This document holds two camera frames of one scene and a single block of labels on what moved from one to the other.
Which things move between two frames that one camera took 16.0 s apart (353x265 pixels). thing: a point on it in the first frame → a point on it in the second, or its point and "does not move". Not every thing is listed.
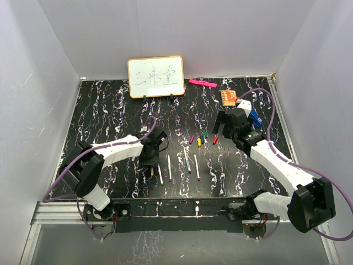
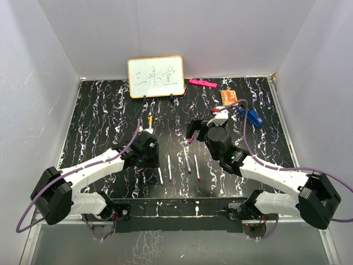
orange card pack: x=229 y=97 does not move
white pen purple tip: x=169 y=168 does not move
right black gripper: x=222 y=119 → x=197 y=125
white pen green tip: x=160 y=175 does not move
